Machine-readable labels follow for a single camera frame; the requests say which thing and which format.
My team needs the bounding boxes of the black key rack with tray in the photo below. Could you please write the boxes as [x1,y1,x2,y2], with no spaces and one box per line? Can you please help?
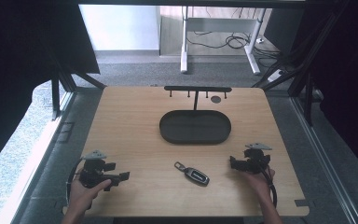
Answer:
[158,85,233,146]

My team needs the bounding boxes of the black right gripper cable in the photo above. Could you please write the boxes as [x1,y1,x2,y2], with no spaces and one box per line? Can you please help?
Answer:
[261,167,278,209]

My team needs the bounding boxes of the black metal frame strut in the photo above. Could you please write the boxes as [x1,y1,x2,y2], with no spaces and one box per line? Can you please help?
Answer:
[251,0,351,127]
[50,70,107,121]

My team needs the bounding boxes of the white desk frame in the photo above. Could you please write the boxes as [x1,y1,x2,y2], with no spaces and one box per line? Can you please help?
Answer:
[180,6,267,76]

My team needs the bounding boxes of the white power strip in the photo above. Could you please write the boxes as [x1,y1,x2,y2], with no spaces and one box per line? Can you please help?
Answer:
[267,68,285,83]

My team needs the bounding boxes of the person's left hand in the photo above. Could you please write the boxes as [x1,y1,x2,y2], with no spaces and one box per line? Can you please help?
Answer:
[68,177,113,217]

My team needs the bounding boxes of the black floor cables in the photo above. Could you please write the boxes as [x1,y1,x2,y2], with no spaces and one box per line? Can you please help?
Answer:
[187,30,282,61]

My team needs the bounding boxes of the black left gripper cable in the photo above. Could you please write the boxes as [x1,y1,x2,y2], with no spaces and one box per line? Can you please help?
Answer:
[65,158,86,207]

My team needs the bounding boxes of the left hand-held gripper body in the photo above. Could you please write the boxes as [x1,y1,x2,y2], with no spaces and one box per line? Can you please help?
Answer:
[78,149,113,189]

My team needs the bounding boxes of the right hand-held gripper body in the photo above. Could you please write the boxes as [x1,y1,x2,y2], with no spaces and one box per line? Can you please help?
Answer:
[243,142,273,175]

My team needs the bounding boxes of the grey floor socket plate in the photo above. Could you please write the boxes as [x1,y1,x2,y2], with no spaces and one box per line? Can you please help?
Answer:
[57,121,76,144]

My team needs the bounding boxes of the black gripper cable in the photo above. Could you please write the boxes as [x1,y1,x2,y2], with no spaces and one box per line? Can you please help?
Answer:
[65,158,86,207]
[261,167,278,209]

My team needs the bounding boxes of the person's right hand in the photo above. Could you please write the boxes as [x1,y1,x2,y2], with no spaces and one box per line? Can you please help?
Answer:
[241,167,276,203]

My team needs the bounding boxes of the black curtain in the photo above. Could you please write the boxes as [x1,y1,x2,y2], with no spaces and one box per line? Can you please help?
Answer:
[288,0,358,183]
[0,0,101,177]

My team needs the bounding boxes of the black car key fob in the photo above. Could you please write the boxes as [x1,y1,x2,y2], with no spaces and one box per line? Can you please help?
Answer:
[173,161,211,187]

